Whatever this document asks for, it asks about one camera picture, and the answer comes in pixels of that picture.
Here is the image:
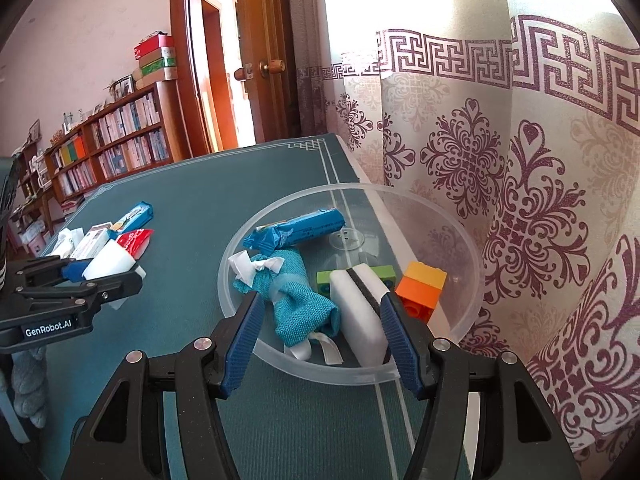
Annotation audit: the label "green toy block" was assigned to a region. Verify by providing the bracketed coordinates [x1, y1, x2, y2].
[316, 265, 397, 306]

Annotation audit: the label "blue cracker packet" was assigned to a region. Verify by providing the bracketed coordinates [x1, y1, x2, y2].
[107, 201, 154, 233]
[242, 208, 347, 253]

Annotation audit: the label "picture frame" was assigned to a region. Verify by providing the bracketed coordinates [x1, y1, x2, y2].
[112, 75, 136, 101]

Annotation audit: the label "orange and yellow toy block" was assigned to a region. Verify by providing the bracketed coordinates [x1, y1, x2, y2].
[395, 261, 448, 323]

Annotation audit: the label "olive box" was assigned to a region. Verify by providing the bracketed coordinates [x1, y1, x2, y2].
[138, 47, 176, 64]

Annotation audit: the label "teal knitted pouch white ribbon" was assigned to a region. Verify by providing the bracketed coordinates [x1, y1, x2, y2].
[227, 249, 346, 365]

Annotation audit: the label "cardboard box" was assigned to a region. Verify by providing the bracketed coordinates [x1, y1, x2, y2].
[142, 66, 179, 84]

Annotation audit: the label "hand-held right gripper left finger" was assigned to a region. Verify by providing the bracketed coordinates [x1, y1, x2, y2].
[60, 290, 266, 480]

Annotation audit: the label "teal table mat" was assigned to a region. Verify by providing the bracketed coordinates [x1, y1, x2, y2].
[37, 132, 473, 480]

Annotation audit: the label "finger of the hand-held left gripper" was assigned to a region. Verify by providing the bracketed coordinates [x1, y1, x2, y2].
[15, 255, 77, 282]
[14, 269, 144, 312]

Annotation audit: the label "rows of books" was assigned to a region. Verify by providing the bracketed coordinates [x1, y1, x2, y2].
[50, 92, 168, 196]

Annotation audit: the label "wooden door frame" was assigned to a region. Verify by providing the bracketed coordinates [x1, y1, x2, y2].
[169, 0, 241, 161]

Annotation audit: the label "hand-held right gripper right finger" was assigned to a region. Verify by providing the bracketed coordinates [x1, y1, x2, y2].
[380, 290, 582, 480]

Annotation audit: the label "white medicine box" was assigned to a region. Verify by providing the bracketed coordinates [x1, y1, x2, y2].
[74, 222, 121, 261]

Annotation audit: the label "wooden door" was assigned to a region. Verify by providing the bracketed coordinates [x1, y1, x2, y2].
[235, 0, 301, 146]

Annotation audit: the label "wooden bookshelf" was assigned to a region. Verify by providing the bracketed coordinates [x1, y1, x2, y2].
[10, 80, 188, 221]

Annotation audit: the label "patterned curtain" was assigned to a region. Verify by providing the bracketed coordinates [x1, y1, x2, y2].
[295, 0, 640, 471]

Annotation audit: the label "red box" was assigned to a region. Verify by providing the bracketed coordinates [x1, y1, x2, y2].
[134, 35, 175, 59]

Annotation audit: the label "clear plastic bowl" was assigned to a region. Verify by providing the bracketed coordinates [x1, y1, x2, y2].
[218, 181, 485, 386]

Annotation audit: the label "white sponge with black stripe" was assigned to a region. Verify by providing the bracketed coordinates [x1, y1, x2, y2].
[327, 263, 396, 368]

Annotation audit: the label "white and blue tissue packet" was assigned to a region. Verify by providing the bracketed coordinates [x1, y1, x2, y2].
[49, 226, 91, 283]

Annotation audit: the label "white tissue pack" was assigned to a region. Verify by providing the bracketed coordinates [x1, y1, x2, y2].
[81, 239, 147, 311]

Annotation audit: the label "door knob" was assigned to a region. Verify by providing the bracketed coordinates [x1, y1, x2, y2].
[235, 58, 286, 82]

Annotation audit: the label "red snack packet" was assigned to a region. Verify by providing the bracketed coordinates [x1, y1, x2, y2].
[116, 228, 155, 261]

